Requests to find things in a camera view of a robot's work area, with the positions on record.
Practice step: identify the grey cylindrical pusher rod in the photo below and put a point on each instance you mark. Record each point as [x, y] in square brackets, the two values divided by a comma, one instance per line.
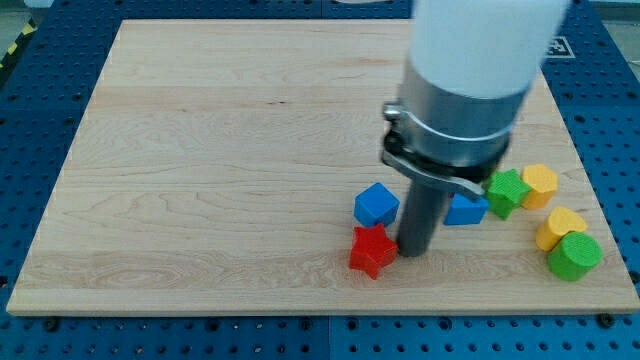
[420, 218]

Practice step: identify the wooden board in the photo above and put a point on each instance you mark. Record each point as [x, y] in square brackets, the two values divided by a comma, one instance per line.
[214, 173]

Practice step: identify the blue block behind rod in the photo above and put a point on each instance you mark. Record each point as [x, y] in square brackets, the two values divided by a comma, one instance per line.
[463, 211]

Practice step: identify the fiducial marker tag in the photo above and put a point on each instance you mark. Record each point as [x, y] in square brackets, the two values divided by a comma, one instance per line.
[559, 48]

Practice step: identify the green cylinder block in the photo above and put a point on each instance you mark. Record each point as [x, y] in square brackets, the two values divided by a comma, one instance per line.
[574, 256]

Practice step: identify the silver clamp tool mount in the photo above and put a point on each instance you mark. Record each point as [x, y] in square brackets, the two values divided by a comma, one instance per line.
[446, 142]

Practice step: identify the red star block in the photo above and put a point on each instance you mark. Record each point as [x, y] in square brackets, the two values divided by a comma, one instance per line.
[371, 250]

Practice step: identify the green star block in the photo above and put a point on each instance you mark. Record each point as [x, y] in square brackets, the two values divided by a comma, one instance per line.
[505, 191]

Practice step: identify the yellow heart block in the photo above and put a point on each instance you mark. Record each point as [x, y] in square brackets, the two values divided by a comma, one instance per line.
[559, 222]

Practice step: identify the yellow hexagon block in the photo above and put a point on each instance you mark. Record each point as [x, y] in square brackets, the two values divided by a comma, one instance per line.
[543, 183]

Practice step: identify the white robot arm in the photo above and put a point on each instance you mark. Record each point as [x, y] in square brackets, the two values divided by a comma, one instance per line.
[469, 66]

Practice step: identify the blue cube block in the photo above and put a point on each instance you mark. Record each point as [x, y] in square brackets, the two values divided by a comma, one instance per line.
[376, 205]

